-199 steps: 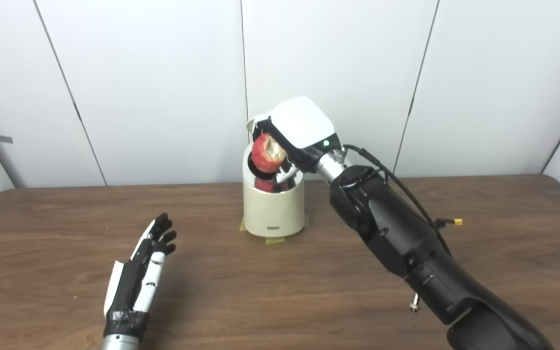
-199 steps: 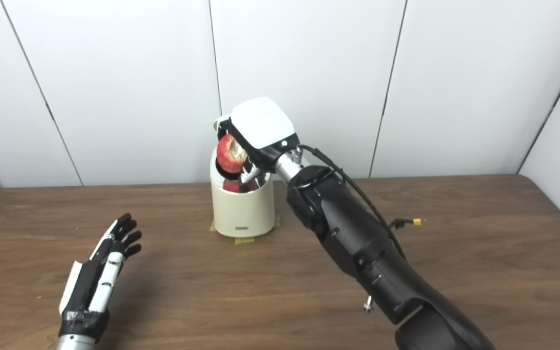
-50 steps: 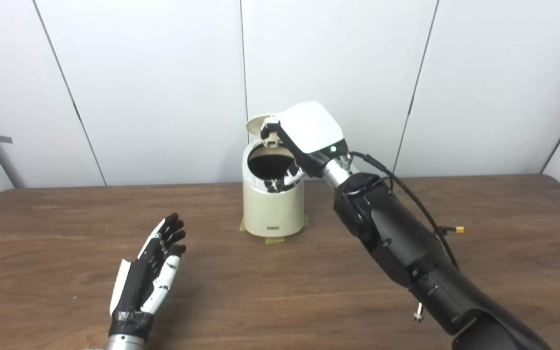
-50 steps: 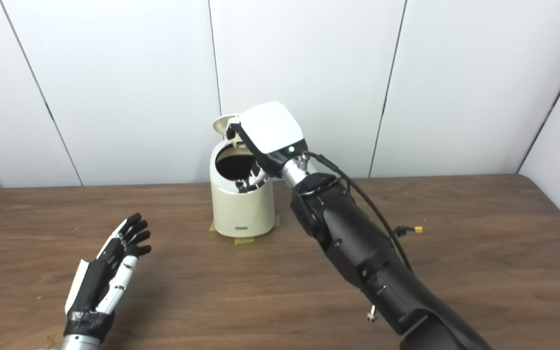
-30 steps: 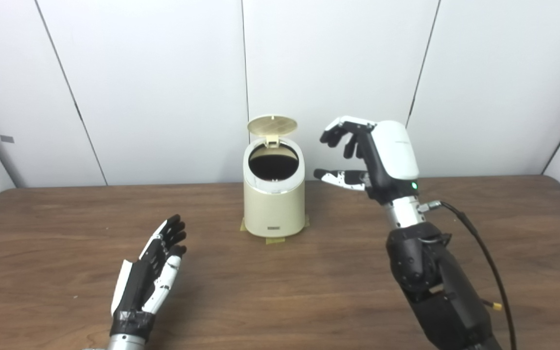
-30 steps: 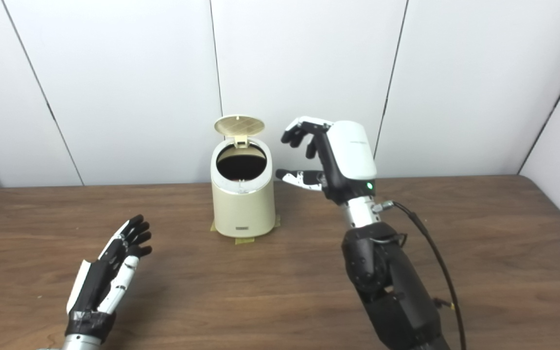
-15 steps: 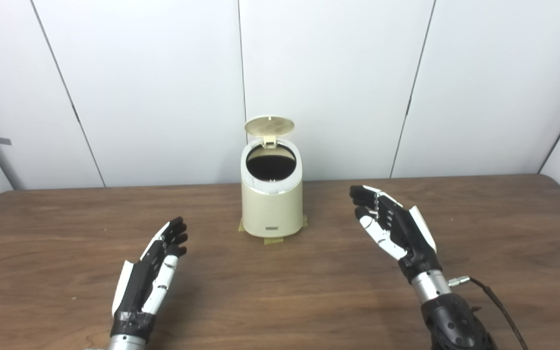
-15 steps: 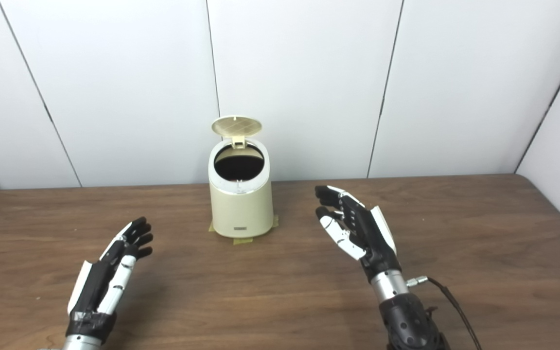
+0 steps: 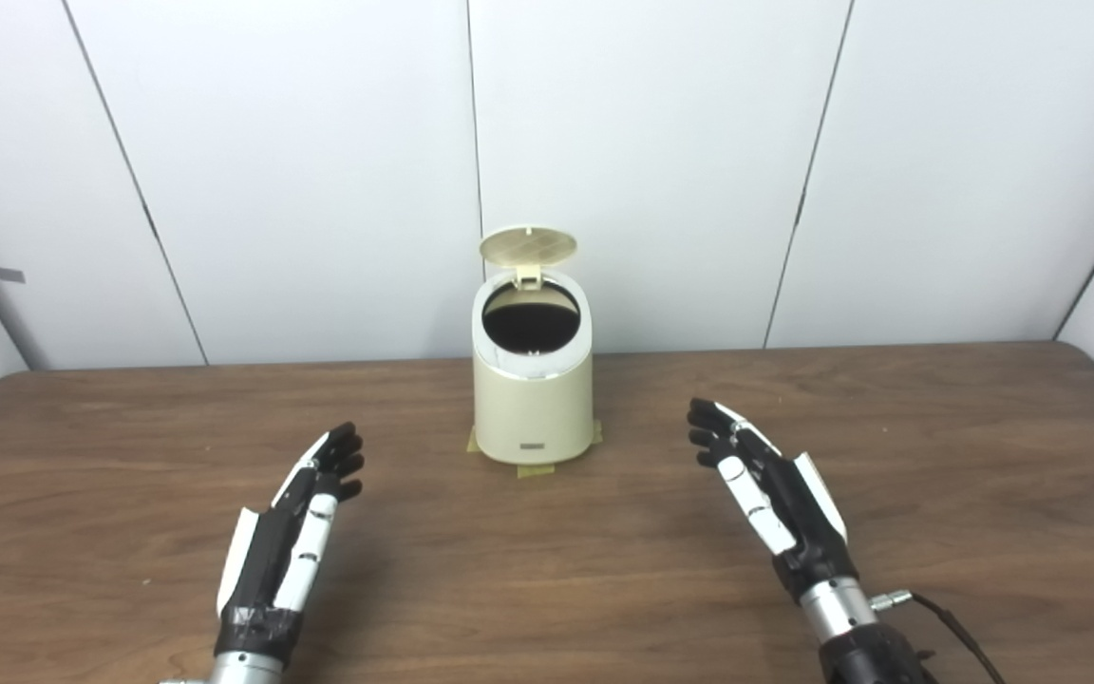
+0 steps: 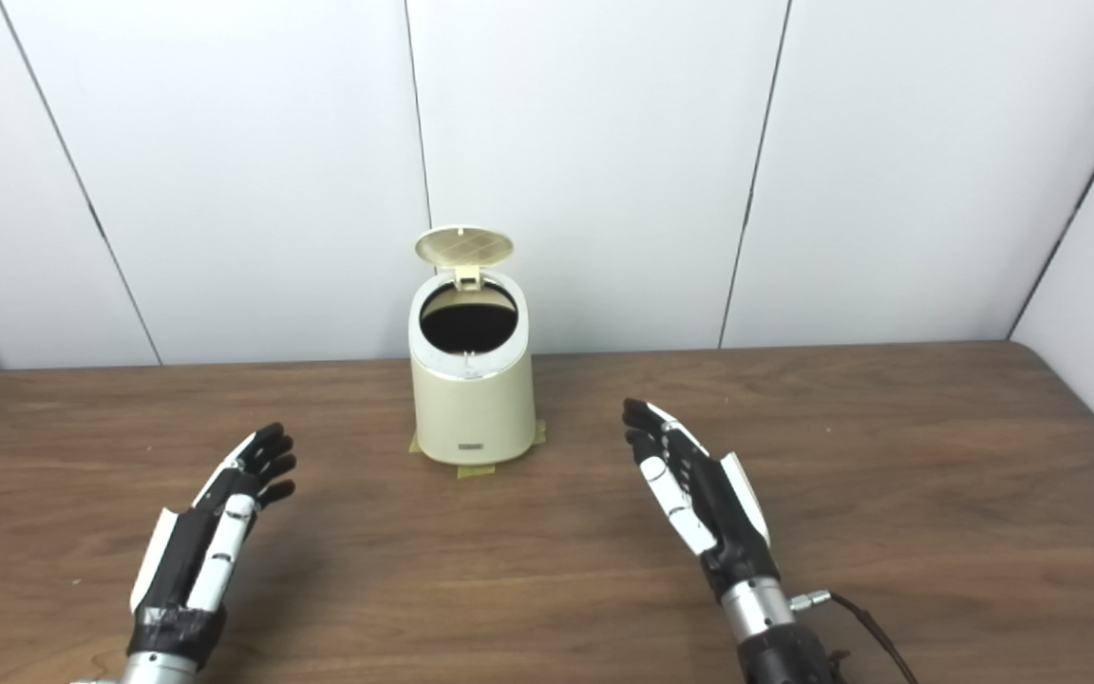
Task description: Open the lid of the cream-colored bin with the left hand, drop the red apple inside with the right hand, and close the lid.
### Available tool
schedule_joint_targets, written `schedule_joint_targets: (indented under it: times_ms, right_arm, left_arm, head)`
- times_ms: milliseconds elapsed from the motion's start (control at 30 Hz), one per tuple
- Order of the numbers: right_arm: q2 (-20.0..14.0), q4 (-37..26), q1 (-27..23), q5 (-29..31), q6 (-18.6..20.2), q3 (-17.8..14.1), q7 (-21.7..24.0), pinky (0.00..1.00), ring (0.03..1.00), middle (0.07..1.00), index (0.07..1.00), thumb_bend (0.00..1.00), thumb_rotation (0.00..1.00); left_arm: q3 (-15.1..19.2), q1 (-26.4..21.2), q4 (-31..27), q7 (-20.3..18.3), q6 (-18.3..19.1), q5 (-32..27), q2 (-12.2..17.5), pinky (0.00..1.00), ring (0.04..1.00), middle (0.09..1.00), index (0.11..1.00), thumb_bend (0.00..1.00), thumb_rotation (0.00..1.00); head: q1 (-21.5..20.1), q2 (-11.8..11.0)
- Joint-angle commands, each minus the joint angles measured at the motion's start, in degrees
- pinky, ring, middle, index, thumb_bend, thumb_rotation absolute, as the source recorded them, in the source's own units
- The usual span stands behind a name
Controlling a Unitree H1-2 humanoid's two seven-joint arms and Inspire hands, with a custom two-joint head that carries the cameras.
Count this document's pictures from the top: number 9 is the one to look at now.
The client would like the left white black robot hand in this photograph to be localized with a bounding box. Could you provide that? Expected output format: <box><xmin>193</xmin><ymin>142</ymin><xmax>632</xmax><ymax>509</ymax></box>
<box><xmin>215</xmin><ymin>422</ymin><xmax>366</xmax><ymax>661</ymax></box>

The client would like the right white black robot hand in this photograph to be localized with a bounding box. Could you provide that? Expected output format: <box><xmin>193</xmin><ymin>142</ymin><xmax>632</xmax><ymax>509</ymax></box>
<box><xmin>687</xmin><ymin>397</ymin><xmax>859</xmax><ymax>602</ymax></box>

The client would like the round cream bin lid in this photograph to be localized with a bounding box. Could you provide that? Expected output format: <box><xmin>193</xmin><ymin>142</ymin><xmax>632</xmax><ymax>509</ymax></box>
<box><xmin>479</xmin><ymin>225</ymin><xmax>578</xmax><ymax>291</ymax></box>

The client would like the cream-colored bin body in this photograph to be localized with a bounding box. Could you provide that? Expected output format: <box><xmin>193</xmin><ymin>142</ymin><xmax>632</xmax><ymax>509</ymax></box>
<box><xmin>471</xmin><ymin>271</ymin><xmax>594</xmax><ymax>466</ymax></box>

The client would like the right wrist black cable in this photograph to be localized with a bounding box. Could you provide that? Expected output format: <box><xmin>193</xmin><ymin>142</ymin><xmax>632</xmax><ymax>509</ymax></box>
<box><xmin>870</xmin><ymin>591</ymin><xmax>1009</xmax><ymax>684</ymax></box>

